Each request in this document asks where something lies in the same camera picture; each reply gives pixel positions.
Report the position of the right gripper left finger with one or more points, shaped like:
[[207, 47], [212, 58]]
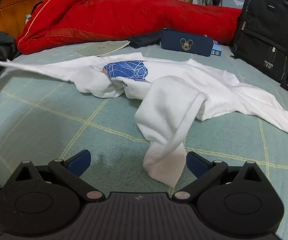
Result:
[[67, 173]]

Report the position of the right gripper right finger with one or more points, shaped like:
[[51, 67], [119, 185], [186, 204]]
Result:
[[207, 174]]

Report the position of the white sweatshirt blue print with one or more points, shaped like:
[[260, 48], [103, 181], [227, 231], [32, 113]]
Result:
[[172, 93]]

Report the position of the light green checked bedsheet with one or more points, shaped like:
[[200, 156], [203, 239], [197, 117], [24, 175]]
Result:
[[42, 119]]

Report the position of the light blue box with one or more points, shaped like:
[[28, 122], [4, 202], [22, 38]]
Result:
[[216, 49]]

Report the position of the pale green paper sheet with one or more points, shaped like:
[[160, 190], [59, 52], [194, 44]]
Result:
[[102, 48]]

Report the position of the navy mickey mouse pouch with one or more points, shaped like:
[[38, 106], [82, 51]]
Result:
[[186, 42]]

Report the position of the dark folded cloth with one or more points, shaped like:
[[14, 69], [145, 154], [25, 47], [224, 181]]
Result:
[[144, 40]]

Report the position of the black backpack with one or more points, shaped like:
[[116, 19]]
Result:
[[261, 39]]

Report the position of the red quilt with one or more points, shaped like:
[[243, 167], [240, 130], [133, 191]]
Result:
[[56, 23]]

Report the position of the wooden headboard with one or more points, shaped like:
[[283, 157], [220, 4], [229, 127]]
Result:
[[13, 15]]

